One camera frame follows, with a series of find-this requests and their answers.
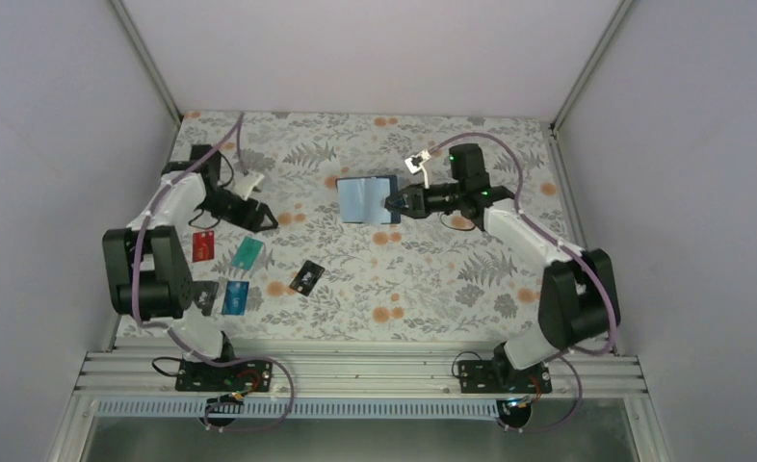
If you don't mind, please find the teal green credit card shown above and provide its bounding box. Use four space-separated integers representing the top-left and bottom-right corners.
230 237 265 270

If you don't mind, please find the blue leather card holder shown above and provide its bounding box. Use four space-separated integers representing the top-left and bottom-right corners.
336 175 402 225

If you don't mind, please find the red credit card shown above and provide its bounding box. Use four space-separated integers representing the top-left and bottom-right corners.
192 230 215 263

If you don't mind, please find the blue credit card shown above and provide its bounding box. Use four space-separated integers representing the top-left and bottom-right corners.
221 281 249 316

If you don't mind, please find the black credit card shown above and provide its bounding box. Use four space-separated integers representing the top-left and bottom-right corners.
192 280 220 317

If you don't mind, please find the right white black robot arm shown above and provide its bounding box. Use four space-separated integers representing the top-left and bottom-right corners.
384 143 620 379

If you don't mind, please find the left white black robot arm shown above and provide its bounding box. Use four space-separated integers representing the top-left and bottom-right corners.
102 144 277 366

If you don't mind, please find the floral patterned table mat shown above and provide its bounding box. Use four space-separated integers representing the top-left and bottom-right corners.
172 111 567 341

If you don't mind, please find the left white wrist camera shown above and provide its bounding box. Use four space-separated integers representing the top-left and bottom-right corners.
232 170 265 200

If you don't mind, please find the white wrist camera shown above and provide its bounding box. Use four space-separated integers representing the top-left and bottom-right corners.
232 170 265 200
405 149 431 189

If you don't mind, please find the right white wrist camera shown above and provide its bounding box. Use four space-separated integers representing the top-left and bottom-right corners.
405 149 431 189

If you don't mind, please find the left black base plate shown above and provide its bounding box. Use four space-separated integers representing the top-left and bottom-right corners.
174 360 274 394

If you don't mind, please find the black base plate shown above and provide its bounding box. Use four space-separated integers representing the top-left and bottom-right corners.
456 359 553 395
174 360 274 394

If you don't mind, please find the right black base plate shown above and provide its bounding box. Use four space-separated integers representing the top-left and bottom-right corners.
456 359 553 395

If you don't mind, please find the slotted cable duct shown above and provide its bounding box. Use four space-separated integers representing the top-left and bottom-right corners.
93 397 498 421

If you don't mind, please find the aluminium rail frame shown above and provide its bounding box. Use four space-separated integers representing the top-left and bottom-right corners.
74 338 647 398

